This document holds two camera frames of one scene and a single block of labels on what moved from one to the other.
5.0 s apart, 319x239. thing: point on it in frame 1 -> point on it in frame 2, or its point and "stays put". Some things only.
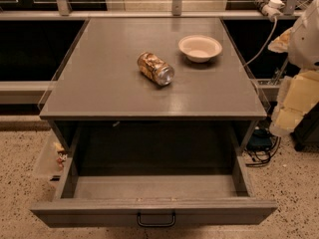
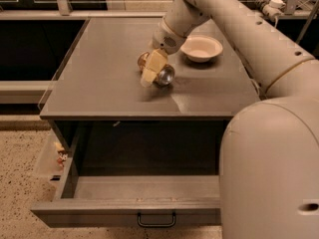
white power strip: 268,5 stays put
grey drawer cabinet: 154,96 stays put
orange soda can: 156,69 stays put
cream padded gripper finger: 297,95 -> 156,62
